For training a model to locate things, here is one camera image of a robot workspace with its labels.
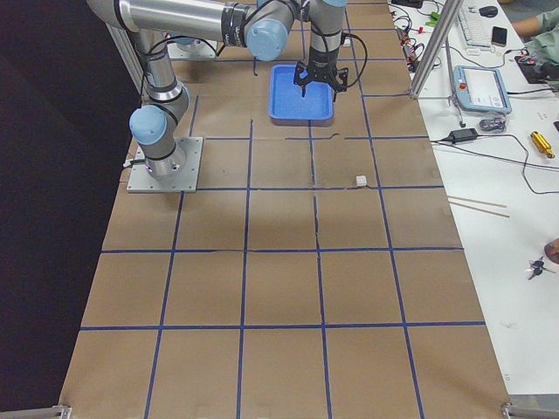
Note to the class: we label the yellow cylindrical tool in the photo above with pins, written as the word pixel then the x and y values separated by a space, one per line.
pixel 542 144

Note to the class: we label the blue plastic tray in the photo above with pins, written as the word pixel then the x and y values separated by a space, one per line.
pixel 288 107

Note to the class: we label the white block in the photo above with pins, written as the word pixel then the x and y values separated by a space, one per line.
pixel 361 181

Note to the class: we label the aluminium frame post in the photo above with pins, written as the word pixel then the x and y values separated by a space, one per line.
pixel 448 15

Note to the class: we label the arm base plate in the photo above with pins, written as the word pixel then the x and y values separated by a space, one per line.
pixel 177 173

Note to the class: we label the wooden stick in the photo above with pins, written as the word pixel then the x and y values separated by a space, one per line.
pixel 495 209

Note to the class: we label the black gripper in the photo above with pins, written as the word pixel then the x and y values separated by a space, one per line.
pixel 319 66

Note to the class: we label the teach pendant tablet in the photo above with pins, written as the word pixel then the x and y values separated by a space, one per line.
pixel 480 90

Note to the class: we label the black power adapter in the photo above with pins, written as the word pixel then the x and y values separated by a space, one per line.
pixel 462 135

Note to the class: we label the white keyboard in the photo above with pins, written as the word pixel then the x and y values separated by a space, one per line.
pixel 470 22

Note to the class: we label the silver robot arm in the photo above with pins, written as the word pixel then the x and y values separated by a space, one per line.
pixel 262 29

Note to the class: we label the black smartphone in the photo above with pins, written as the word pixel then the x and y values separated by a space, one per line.
pixel 499 36

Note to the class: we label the bunch of keys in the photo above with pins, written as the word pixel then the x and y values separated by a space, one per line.
pixel 537 267

